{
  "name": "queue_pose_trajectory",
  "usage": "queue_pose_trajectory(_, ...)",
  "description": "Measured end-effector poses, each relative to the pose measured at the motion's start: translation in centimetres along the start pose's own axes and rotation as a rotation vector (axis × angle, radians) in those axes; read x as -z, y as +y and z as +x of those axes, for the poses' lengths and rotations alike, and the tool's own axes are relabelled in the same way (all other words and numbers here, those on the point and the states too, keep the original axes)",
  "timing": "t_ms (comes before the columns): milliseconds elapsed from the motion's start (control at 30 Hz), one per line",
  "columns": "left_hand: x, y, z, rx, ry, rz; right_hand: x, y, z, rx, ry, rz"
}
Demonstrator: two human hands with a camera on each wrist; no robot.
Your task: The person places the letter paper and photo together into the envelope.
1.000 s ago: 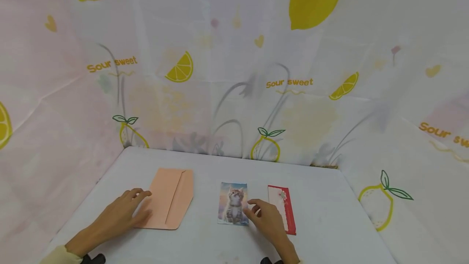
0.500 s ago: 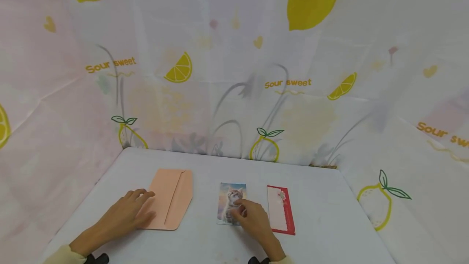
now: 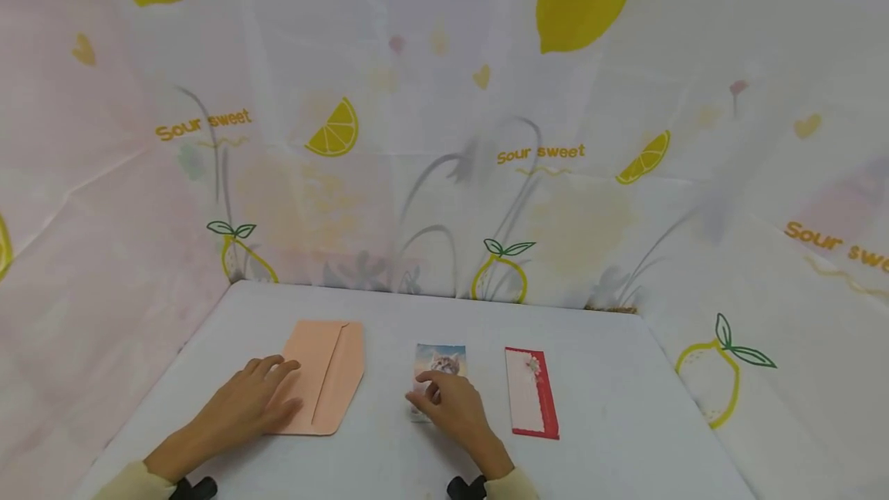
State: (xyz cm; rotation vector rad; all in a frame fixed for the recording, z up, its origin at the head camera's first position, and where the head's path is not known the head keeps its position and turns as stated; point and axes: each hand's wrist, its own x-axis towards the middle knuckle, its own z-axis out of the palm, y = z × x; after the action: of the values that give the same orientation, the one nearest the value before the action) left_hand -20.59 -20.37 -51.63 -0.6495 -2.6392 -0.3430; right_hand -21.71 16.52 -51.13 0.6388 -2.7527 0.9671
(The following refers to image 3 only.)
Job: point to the person's right hand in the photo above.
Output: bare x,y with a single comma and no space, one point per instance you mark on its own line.
462,415

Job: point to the person's left hand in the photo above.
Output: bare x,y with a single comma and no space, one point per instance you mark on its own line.
233,411

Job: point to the person's left thumb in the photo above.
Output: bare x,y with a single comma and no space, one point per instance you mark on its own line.
286,406

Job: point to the person's right fingers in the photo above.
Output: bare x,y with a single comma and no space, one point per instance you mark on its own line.
432,383

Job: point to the person's right thumb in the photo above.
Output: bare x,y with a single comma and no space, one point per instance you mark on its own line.
417,403

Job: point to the person's left fingers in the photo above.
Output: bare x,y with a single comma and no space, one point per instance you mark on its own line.
274,373

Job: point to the cat photo card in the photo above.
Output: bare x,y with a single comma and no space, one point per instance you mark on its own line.
446,361

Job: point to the peach paper envelope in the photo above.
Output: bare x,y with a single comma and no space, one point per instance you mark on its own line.
335,376

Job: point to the black wrist band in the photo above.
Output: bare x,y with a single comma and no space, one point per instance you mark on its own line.
465,488
193,489

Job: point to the red and white card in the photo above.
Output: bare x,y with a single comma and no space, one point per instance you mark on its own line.
531,407

